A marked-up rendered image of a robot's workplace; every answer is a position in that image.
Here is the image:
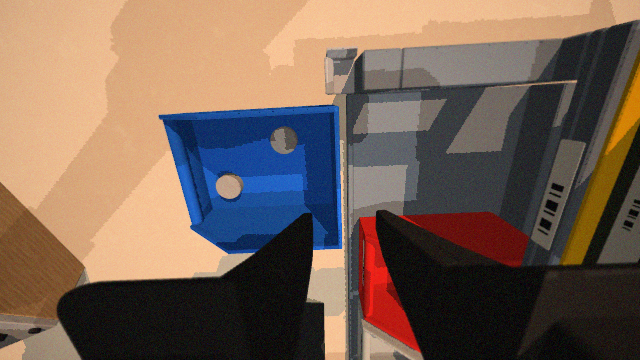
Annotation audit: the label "blue bin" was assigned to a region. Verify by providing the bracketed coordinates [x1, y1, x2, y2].
[158, 104, 342, 254]

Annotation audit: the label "yellow flat bar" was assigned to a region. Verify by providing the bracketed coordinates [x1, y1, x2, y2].
[559, 49, 640, 265]

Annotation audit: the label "grey metal disc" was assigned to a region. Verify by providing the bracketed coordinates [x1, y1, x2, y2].
[270, 126, 298, 154]

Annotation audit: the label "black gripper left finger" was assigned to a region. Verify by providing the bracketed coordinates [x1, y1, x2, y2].
[57, 213, 313, 360]

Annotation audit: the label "red open bin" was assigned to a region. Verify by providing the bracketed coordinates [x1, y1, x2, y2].
[359, 212, 529, 353]

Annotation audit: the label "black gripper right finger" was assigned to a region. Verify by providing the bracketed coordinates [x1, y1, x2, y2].
[376, 210, 640, 360]

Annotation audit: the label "grey metal rack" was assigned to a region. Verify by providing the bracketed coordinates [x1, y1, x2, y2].
[324, 19, 640, 360]

